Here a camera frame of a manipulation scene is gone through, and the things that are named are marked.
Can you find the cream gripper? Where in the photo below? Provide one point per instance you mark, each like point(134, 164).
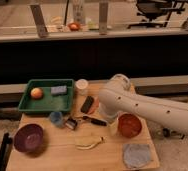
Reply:
point(113, 127)

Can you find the yellow banana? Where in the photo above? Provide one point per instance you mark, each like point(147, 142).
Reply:
point(86, 143)

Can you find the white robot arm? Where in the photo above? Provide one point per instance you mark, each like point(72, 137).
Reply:
point(114, 96)

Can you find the red-orange bowl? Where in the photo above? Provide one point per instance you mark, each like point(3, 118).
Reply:
point(129, 125)

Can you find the purple bowl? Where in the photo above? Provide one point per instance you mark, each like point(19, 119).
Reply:
point(28, 138)

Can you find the orange carrot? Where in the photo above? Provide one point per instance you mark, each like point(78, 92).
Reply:
point(94, 106)

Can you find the black rectangular block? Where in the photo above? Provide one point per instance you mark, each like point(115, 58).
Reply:
point(87, 104)

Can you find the grey-blue folded cloth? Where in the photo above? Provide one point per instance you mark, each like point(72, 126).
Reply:
point(136, 155)

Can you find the small metal cup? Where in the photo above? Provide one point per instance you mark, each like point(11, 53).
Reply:
point(71, 123)

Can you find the white plastic container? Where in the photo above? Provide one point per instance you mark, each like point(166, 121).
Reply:
point(81, 86)

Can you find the small blue cup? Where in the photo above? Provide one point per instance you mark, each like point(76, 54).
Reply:
point(56, 118)

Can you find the blue-grey sponge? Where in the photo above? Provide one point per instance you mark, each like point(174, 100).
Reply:
point(58, 90)

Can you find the green plastic tray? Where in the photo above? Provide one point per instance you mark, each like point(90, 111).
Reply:
point(49, 102)

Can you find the orange apple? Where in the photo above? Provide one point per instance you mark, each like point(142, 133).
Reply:
point(36, 93)

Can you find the red fruit on shelf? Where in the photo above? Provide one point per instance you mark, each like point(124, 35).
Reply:
point(74, 26)

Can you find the black chair on left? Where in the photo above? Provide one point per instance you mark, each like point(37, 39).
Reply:
point(6, 142)

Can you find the black office chair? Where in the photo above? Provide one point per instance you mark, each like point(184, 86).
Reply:
point(152, 9)

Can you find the black handled tool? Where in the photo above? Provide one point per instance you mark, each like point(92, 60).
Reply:
point(92, 120)

